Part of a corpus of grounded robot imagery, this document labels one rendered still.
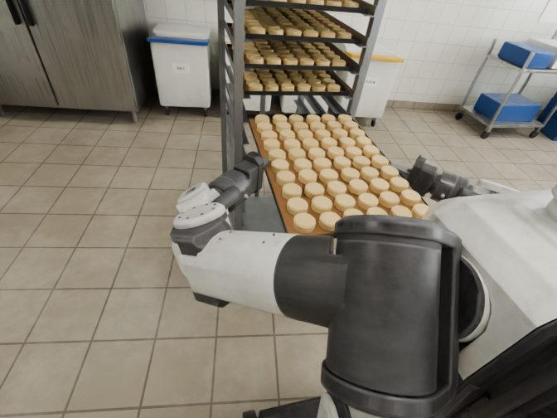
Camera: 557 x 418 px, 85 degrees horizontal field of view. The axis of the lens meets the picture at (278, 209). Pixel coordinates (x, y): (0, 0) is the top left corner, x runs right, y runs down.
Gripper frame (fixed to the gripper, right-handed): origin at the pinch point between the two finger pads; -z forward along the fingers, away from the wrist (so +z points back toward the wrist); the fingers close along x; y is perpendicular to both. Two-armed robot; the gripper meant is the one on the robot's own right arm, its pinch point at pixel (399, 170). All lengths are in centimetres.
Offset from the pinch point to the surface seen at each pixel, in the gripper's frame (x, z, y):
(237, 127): -5, -59, 3
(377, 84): -58, -71, -253
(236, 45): 22, -59, 3
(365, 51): 22.3, -27.5, -28.4
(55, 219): -107, -189, 32
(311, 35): 25, -44, -19
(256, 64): 16, -56, -4
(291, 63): 16, -48, -14
